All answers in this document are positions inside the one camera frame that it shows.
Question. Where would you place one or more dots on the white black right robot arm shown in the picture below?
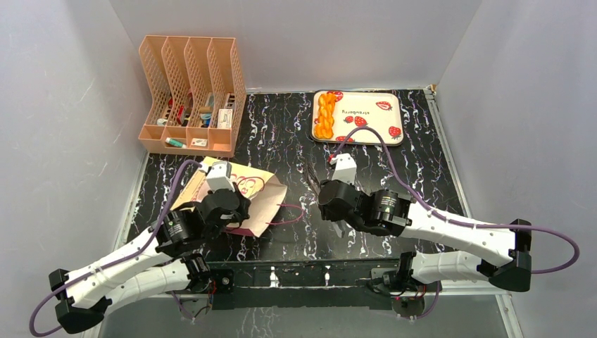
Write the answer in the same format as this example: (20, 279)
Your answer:
(498, 256)

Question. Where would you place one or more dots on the pink paper gift bag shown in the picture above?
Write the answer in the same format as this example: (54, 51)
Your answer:
(262, 188)

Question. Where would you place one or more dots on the silver metal tongs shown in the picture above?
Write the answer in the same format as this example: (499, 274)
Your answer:
(314, 184)

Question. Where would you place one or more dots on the peach plastic file organizer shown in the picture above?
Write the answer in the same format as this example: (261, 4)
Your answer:
(190, 79)

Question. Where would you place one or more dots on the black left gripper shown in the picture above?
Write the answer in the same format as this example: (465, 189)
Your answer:
(242, 212)

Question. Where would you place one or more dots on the white medicine box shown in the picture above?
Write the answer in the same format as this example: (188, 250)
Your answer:
(225, 116)

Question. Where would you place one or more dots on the small white card box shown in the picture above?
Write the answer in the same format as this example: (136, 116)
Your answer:
(198, 143)

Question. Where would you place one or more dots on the strawberry print metal tray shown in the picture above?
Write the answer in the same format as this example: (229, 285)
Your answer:
(379, 111)

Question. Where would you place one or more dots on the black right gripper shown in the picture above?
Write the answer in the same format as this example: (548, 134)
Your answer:
(336, 203)

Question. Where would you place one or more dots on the orange braided fake bread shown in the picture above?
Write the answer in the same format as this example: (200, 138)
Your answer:
(324, 121)

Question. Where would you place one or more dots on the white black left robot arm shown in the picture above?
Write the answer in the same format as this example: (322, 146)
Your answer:
(161, 259)

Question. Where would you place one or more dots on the green white tube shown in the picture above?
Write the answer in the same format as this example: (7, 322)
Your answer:
(175, 143)

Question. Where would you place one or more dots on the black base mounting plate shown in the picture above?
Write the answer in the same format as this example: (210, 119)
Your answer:
(378, 284)

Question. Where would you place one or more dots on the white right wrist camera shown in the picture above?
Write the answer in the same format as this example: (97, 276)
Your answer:
(344, 168)

